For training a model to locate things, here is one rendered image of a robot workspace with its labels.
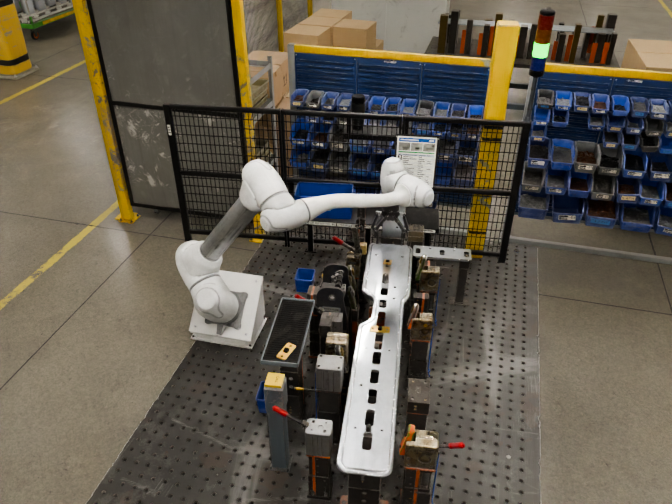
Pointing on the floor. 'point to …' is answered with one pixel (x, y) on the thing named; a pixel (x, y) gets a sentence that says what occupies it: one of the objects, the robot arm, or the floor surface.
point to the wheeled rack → (44, 16)
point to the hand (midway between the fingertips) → (389, 239)
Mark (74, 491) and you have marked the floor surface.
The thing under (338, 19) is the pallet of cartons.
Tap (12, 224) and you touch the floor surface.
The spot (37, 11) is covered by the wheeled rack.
